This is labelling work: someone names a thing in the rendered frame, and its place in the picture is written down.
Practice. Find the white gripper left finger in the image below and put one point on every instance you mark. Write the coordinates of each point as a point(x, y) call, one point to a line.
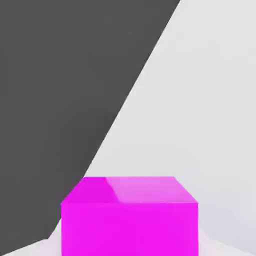
point(47, 249)

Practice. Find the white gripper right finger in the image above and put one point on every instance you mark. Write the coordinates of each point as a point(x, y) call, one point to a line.
point(210, 249)

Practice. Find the small magenta cube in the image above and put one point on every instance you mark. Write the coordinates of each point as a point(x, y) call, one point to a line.
point(129, 226)

